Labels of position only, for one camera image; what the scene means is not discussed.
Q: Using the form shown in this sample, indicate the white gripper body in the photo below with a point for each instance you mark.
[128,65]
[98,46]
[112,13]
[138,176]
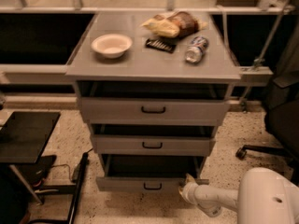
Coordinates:
[189,190]

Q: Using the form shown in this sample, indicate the grey bottom drawer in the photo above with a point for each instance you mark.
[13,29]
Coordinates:
[146,173]

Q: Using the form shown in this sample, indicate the grey drawer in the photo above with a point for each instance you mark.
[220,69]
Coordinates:
[146,173]
[152,112]
[149,145]

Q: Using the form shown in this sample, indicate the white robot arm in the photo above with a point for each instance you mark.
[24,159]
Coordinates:
[263,197]

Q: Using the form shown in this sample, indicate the grey middle drawer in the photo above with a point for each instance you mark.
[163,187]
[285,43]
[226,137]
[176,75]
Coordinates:
[149,145]

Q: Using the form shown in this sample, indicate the grey top drawer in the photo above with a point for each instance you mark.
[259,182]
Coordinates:
[152,112]

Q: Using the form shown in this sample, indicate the grey drawer cabinet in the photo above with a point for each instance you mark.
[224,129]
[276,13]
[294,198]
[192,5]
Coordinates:
[181,131]

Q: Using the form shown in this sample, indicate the black floor stand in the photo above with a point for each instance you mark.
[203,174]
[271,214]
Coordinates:
[73,190]

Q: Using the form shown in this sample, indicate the black office chair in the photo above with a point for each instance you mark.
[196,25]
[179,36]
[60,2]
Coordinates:
[281,103]

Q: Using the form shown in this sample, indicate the blue soda can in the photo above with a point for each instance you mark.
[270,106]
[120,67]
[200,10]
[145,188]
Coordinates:
[196,49]

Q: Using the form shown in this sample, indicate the black snack bar wrapper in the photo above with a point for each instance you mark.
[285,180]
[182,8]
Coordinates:
[160,45]

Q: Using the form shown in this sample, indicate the brown chip bag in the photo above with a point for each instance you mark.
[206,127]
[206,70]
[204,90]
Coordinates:
[183,24]

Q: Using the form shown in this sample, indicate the white paper bowl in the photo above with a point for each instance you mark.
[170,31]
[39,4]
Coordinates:
[111,46]

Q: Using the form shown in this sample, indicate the yellow chip bag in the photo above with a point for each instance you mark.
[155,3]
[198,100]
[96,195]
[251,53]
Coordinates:
[161,26]

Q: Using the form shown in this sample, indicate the black side table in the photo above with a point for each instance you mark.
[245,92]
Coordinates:
[23,138]

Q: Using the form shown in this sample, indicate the grey metal railing frame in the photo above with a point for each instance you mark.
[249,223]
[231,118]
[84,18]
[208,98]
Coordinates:
[37,73]

